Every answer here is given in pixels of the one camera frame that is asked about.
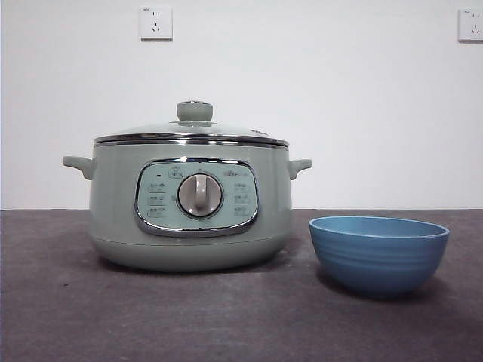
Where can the glass lid with green knob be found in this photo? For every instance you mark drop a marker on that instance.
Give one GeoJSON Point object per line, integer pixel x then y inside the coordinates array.
{"type": "Point", "coordinates": [194, 111]}

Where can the pale green electric steamer pot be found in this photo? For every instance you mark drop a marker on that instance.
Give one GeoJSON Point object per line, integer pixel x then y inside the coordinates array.
{"type": "Point", "coordinates": [113, 196]}

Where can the blue ribbed bowl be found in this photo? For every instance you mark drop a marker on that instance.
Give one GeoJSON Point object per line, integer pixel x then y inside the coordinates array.
{"type": "Point", "coordinates": [377, 260]}

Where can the white wall socket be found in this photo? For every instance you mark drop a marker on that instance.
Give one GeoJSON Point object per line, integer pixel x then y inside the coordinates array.
{"type": "Point", "coordinates": [471, 24]}
{"type": "Point", "coordinates": [156, 22]}

